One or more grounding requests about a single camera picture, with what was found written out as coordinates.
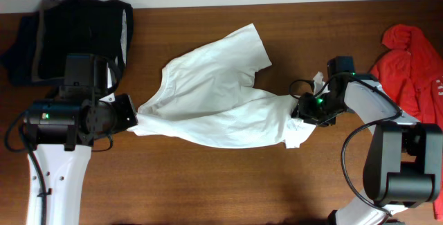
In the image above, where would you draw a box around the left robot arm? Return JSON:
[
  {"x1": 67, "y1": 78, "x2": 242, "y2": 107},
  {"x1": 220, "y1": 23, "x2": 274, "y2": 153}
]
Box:
[{"x1": 19, "y1": 54, "x2": 138, "y2": 224}]

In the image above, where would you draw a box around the red hooded garment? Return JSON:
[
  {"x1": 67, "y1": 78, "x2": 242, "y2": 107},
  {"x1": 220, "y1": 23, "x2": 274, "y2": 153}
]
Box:
[{"x1": 369, "y1": 24, "x2": 443, "y2": 221}]

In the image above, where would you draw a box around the black folded garment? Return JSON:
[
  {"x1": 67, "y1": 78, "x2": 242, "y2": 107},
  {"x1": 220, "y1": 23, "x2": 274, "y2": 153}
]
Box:
[{"x1": 38, "y1": 0, "x2": 134, "y2": 80}]

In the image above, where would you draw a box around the white t-shirt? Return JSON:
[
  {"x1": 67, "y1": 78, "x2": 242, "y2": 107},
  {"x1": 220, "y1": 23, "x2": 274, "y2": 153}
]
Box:
[{"x1": 130, "y1": 24, "x2": 316, "y2": 149}]

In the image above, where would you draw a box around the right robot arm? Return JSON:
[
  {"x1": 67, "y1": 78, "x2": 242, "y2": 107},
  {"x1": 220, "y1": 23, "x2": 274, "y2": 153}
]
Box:
[{"x1": 291, "y1": 56, "x2": 442, "y2": 225}]

